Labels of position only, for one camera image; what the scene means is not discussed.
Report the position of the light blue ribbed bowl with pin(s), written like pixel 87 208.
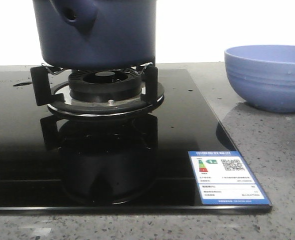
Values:
pixel 263 75

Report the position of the black pot support grate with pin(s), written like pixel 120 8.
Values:
pixel 58 100

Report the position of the dark blue cooking pot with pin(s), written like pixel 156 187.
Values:
pixel 96 34

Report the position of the black round gas burner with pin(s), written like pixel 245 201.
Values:
pixel 102 86

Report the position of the black glass gas stove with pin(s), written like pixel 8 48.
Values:
pixel 137 166

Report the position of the blue energy efficiency label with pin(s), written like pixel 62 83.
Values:
pixel 224 178

